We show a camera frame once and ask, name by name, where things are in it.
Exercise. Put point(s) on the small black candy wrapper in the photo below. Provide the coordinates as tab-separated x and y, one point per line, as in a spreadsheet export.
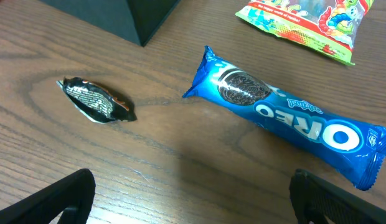
96	102

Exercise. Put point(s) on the black open box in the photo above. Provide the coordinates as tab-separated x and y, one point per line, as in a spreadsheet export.
133	20

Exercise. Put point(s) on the green Haribo gummy bag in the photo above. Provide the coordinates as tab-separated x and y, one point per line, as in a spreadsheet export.
327	26

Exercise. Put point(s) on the blue Oreo cookie pack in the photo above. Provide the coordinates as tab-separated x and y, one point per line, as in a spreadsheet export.
355	148

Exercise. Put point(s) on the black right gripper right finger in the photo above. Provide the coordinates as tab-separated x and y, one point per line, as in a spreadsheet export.
315	200

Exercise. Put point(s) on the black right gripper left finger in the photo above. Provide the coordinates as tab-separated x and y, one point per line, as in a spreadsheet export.
71	198

